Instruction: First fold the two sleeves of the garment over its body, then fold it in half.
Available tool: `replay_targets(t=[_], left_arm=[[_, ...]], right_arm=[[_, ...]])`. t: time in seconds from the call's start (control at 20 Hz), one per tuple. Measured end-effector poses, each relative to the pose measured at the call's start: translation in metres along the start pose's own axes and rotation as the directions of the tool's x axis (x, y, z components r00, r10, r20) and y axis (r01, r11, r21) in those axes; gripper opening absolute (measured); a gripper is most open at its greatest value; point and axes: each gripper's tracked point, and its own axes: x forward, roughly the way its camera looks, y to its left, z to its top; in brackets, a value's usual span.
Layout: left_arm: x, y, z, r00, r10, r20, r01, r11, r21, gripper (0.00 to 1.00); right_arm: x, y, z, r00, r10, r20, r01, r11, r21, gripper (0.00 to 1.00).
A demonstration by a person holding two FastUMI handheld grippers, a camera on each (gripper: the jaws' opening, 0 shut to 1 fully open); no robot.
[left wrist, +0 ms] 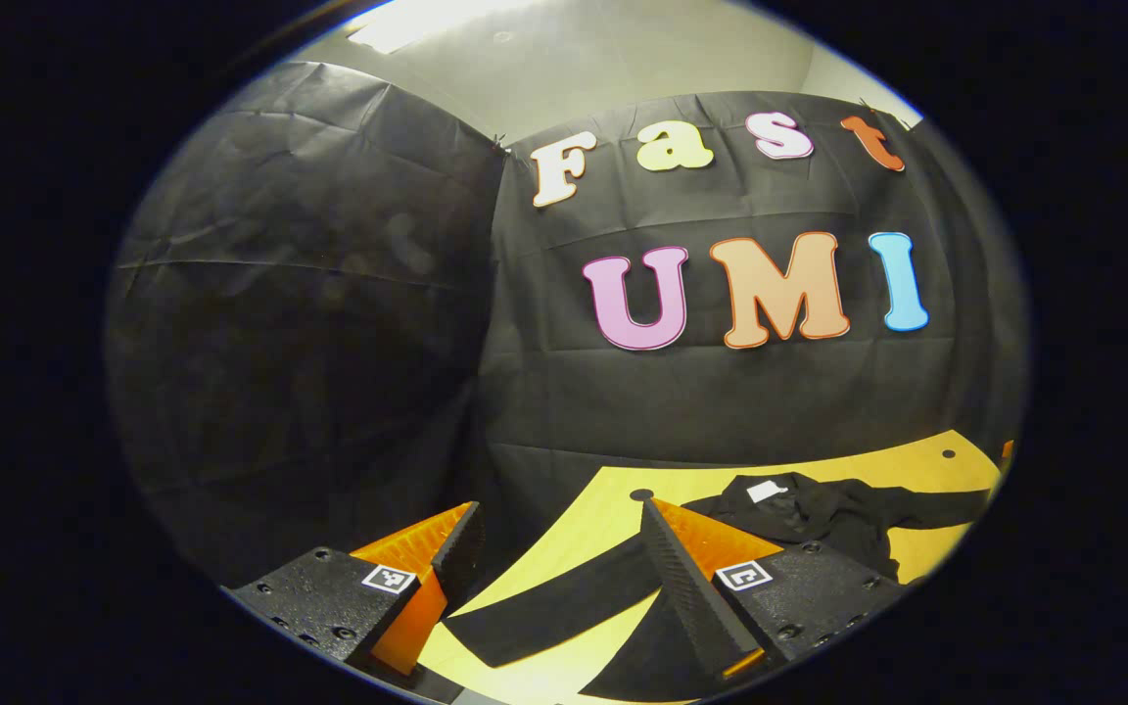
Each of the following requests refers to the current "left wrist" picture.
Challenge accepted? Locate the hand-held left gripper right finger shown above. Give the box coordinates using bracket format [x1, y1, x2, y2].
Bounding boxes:
[638, 497, 910, 682]

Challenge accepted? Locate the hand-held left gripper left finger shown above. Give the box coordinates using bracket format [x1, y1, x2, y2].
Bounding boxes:
[229, 501, 485, 679]

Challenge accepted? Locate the black button shirt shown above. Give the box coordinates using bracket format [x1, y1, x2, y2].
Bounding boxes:
[442, 472, 996, 702]

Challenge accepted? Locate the black backdrop cloth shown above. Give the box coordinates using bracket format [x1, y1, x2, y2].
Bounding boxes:
[104, 61, 1030, 588]

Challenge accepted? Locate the ceiling light panel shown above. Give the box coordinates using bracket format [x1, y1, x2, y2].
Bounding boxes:
[347, 0, 526, 55]

